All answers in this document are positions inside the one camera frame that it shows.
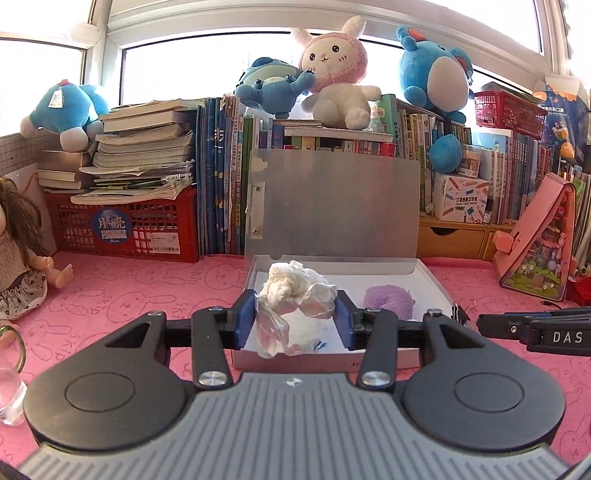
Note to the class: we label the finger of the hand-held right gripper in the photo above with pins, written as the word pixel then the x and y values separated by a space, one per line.
pixel 568 313
pixel 503 325

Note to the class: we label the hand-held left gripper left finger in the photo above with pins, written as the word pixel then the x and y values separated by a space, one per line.
pixel 242 323

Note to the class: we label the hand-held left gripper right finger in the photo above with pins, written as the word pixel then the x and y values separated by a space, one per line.
pixel 346 323

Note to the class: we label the white fluffy plush toy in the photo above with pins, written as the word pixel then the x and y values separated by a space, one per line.
pixel 309 330

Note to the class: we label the purple fluffy heart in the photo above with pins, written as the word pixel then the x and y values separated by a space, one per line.
pixel 388 302

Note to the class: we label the white tissue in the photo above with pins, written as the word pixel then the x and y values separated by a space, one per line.
pixel 291 286

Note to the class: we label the grey cardboard box with lid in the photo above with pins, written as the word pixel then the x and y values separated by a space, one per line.
pixel 332 203

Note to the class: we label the red woven item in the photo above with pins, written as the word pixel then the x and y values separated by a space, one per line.
pixel 579 290

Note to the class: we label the black binder clip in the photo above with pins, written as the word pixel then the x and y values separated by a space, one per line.
pixel 464 311

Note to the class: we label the pink toy house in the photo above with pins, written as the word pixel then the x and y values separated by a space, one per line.
pixel 535 249

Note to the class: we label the shiny yellow plastic folder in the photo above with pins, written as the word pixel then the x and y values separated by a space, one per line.
pixel 582 221

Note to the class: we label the wooden drawer organizer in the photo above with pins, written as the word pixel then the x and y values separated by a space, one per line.
pixel 457 237

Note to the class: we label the pink rabbit printed blanket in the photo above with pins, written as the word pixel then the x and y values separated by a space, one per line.
pixel 129 295

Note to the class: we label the white label printer box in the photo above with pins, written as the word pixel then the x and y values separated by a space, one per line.
pixel 461 198

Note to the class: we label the row of tall textbooks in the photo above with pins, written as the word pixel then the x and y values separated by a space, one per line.
pixel 517 175

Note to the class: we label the row of blue thin books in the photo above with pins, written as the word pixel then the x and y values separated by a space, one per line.
pixel 219 175

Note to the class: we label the small clear container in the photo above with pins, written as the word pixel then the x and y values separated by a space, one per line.
pixel 470 161

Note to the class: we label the blue printed carton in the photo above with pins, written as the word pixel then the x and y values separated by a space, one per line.
pixel 565 120

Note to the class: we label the row of colourful picture books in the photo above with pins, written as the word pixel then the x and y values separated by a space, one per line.
pixel 411 134

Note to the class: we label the stack of books and papers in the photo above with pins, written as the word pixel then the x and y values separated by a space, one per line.
pixel 138 143

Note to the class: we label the small red plastic basket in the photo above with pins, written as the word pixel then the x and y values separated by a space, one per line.
pixel 508 113

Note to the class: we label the brown haired baby doll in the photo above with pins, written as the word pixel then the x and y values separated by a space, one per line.
pixel 18 258

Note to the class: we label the small blue plush toy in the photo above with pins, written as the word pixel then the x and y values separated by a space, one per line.
pixel 272 85

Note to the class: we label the clear glass mug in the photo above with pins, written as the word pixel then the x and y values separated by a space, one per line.
pixel 9 397

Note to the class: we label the white bunny plush pink hood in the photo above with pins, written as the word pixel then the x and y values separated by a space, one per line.
pixel 332 69

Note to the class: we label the large blue round plush toy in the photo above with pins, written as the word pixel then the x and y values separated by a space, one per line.
pixel 434 78

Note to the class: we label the blue cat plush toy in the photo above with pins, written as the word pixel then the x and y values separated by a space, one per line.
pixel 64 110

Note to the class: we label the white window frame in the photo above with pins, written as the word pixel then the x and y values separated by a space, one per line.
pixel 111 27

